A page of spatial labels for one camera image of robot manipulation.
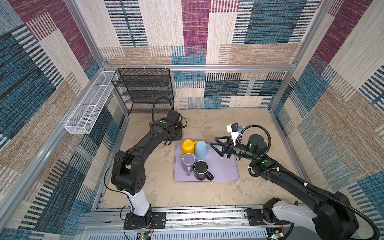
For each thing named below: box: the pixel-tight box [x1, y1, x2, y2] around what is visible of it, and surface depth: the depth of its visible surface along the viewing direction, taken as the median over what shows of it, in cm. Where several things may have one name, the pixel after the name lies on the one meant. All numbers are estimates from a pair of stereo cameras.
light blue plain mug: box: [195, 140, 213, 159], surface depth 91 cm
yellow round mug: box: [181, 139, 198, 156], surface depth 91 cm
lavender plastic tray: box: [173, 142, 240, 183], surface depth 90 cm
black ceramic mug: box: [193, 159, 214, 181], surface depth 83 cm
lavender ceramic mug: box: [182, 153, 196, 176], surface depth 86 cm
